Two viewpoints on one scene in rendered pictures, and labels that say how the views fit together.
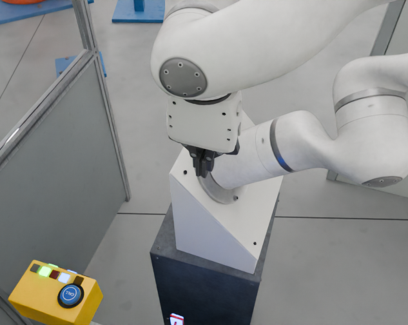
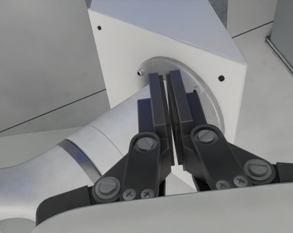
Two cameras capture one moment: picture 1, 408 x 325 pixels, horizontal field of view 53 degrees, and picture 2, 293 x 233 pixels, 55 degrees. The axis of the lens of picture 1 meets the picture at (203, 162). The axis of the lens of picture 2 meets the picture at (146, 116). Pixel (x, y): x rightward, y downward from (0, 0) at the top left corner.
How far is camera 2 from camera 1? 0.50 m
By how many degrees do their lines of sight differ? 14
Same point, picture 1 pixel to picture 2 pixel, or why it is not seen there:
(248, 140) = not seen: hidden behind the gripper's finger
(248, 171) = (126, 117)
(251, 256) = (96, 9)
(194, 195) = (192, 49)
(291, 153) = (61, 174)
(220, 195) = (158, 67)
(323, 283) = (75, 40)
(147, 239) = (235, 9)
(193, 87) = not seen: outside the picture
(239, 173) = not seen: hidden behind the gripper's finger
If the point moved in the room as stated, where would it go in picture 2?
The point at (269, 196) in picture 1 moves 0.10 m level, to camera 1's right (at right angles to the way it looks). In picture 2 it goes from (114, 92) to (75, 108)
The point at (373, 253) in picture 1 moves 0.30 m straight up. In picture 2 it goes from (52, 80) to (42, 110)
